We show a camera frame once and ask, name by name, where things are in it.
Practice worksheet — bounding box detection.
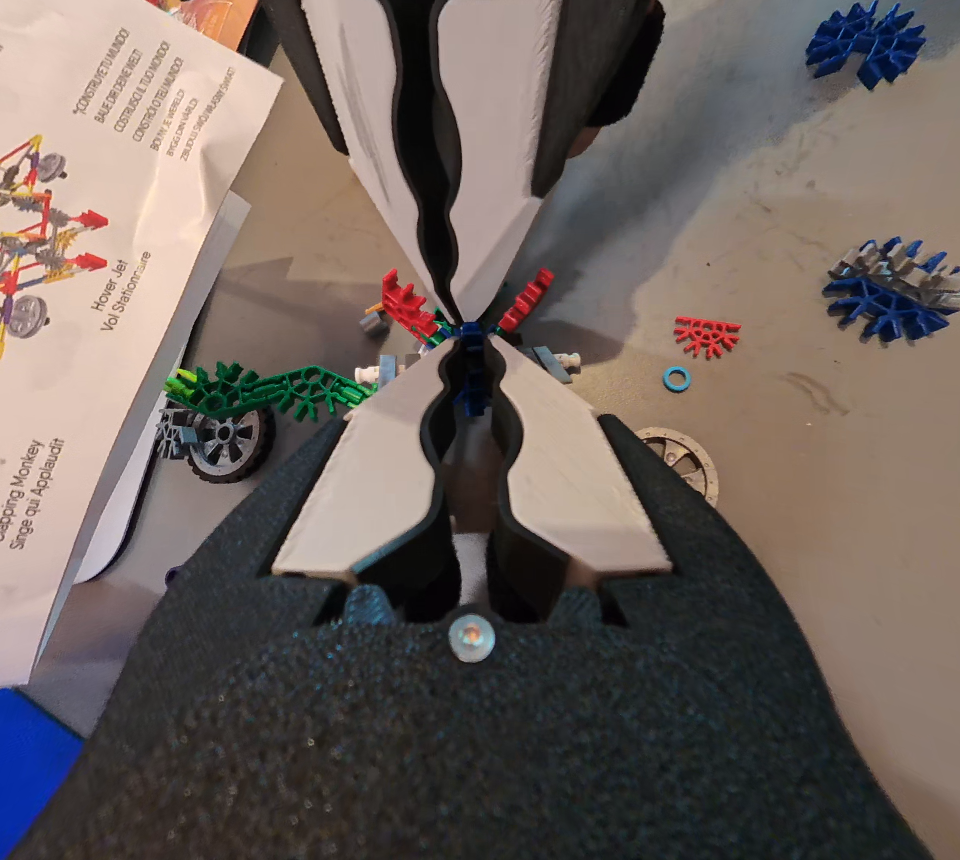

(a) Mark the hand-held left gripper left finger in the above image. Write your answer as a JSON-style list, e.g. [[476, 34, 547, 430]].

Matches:
[[270, 333, 462, 581]]

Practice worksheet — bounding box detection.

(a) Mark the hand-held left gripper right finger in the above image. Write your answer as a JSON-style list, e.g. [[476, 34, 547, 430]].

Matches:
[[486, 333, 674, 588]]

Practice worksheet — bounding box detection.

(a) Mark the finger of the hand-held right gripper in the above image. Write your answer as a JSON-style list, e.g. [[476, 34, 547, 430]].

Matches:
[[431, 0, 570, 322], [287, 0, 460, 324]]

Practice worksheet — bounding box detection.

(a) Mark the green connector chain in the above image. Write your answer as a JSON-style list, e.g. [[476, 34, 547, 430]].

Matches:
[[180, 362, 376, 422]]

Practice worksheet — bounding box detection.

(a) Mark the blue red toy model core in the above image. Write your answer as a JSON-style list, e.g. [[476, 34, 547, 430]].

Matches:
[[420, 267, 558, 418]]

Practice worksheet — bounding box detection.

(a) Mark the red fan connector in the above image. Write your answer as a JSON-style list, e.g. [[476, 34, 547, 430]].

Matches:
[[381, 269, 440, 339], [672, 316, 744, 360]]

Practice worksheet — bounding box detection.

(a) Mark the large blue plastic bin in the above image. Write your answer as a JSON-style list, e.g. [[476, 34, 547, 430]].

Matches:
[[0, 687, 84, 853]]

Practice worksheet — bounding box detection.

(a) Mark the silver wheel hub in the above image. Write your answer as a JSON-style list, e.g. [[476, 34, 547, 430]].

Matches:
[[633, 427, 720, 508]]

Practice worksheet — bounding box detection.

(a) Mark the grey wheel with black tyre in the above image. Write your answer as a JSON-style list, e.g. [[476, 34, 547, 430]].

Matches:
[[153, 406, 277, 484]]

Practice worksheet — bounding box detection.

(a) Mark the white book stand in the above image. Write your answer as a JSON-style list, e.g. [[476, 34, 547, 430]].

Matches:
[[73, 342, 189, 585]]

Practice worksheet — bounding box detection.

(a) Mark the toy instruction booklet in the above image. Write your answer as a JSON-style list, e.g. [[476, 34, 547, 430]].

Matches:
[[0, 0, 285, 684]]

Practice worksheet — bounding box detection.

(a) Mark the blue grey snowflake connector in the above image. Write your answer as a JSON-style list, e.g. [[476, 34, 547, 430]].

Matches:
[[821, 237, 960, 343]]

